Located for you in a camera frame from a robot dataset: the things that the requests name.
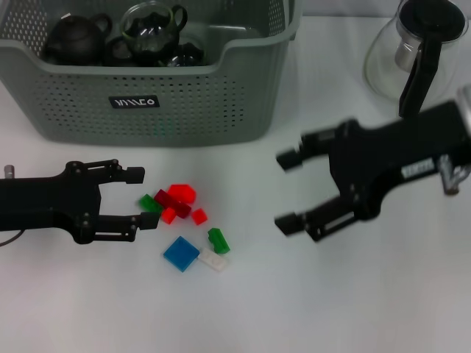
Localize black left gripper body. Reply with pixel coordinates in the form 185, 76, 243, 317
0, 161, 105, 244

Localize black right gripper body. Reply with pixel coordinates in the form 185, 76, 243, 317
328, 101, 471, 222

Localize blue square building brick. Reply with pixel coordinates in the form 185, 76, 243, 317
162, 236, 202, 273

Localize green long building brick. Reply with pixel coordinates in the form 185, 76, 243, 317
207, 227, 231, 255

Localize white building brick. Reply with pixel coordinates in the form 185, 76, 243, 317
198, 248, 228, 272

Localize glass teacup with black base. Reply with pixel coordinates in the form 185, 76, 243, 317
165, 32, 205, 68
120, 1, 188, 57
104, 35, 141, 68

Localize grey perforated storage bin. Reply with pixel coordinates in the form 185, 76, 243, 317
0, 0, 303, 148

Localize dark red long brick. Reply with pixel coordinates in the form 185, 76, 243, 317
153, 189, 192, 220

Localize red hexagonal building plate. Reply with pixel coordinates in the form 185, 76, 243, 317
167, 183, 196, 205

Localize dark clay teapot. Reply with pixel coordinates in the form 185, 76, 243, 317
42, 13, 113, 66

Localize left arm grey cable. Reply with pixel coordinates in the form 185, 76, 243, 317
0, 229, 24, 246

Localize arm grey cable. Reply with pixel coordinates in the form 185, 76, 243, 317
439, 154, 465, 196
0, 229, 24, 246

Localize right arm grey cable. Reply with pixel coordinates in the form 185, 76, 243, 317
439, 154, 465, 196

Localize glass teapot with black handle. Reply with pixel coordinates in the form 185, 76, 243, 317
364, 0, 467, 119

